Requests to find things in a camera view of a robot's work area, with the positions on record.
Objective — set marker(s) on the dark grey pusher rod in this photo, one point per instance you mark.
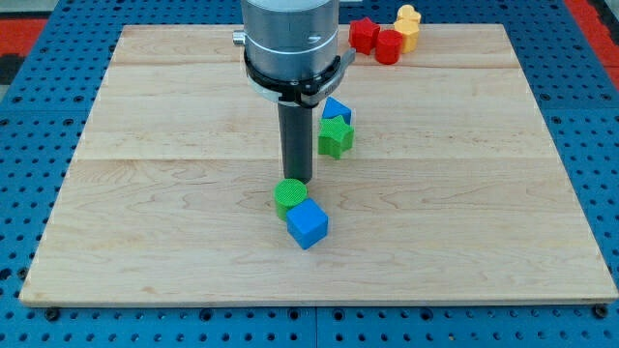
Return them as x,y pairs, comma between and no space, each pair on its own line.
296,142

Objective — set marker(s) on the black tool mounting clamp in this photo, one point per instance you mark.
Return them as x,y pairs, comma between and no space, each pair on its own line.
306,93

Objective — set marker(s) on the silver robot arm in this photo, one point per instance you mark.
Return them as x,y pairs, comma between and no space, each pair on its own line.
291,58

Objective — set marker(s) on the green star block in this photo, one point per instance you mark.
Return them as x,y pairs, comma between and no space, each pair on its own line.
335,137

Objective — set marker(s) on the red star block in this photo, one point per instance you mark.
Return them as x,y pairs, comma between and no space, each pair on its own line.
363,35

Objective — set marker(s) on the blue triangle block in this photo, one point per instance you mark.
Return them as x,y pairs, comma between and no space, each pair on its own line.
334,108

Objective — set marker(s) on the green cylinder block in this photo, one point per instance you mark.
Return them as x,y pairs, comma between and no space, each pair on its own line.
288,194

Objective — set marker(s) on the red cylinder block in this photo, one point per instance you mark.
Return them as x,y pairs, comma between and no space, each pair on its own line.
388,47

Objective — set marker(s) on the blue cube block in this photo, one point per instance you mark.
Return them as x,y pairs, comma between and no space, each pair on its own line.
307,223

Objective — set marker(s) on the yellow hexagon block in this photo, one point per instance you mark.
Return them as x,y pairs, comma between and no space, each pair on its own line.
410,31

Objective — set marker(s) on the yellow heart block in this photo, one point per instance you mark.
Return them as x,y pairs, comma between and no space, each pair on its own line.
408,12

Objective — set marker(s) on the light wooden board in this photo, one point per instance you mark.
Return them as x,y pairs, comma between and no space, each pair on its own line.
452,194

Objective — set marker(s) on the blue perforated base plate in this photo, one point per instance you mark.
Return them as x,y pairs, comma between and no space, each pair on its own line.
46,107

